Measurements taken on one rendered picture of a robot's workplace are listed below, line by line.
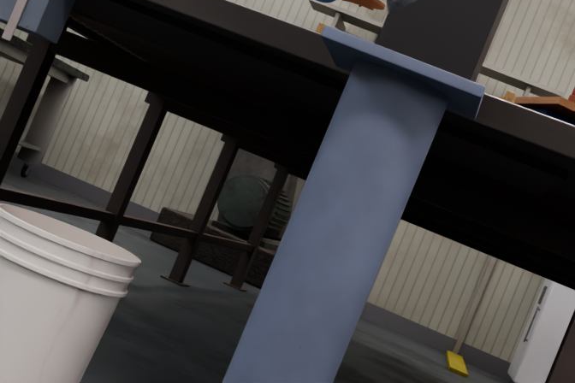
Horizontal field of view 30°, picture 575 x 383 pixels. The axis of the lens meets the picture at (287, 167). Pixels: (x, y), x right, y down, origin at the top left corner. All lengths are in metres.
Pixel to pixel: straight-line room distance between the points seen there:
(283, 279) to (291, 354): 0.12
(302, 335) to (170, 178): 6.68
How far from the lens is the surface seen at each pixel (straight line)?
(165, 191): 8.37
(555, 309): 7.30
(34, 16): 2.31
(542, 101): 2.55
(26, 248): 2.01
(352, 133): 1.73
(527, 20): 8.33
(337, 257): 1.72
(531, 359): 7.31
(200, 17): 2.18
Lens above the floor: 0.59
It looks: 2 degrees up
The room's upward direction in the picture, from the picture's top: 23 degrees clockwise
